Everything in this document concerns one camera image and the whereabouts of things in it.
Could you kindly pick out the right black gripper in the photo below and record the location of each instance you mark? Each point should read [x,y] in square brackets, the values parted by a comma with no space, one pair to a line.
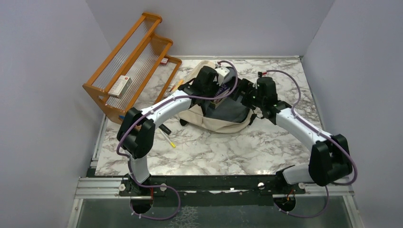
[247,86]

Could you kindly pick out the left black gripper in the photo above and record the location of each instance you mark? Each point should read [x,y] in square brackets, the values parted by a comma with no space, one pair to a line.
[216,86]

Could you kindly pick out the purple treehouse book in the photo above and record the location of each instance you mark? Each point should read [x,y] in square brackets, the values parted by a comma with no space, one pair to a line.
[222,91]

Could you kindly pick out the beige canvas backpack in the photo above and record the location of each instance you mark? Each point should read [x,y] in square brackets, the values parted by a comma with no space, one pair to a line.
[224,116]

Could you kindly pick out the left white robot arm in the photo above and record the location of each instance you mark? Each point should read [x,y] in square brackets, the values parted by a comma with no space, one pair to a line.
[136,133]

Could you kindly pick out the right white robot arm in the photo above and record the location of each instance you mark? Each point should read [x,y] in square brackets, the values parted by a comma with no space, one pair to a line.
[329,153]

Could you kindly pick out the orange yellow highlighter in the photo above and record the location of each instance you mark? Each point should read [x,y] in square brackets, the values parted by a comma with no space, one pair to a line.
[175,87]

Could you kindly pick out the green black highlighter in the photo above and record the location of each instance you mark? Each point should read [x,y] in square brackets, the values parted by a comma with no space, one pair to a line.
[165,129]

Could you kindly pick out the white yellow marker pen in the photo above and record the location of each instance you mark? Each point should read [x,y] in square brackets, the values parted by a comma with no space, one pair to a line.
[167,139]

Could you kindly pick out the orange wooden shelf rack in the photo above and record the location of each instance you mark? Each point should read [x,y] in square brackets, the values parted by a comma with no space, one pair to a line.
[137,55]

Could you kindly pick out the white red small box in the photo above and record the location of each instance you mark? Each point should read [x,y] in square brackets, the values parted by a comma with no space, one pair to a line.
[120,86]

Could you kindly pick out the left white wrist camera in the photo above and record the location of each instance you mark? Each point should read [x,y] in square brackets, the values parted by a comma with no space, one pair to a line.
[224,75]

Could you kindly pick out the black metal base frame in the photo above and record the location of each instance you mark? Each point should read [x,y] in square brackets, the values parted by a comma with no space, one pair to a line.
[203,191]

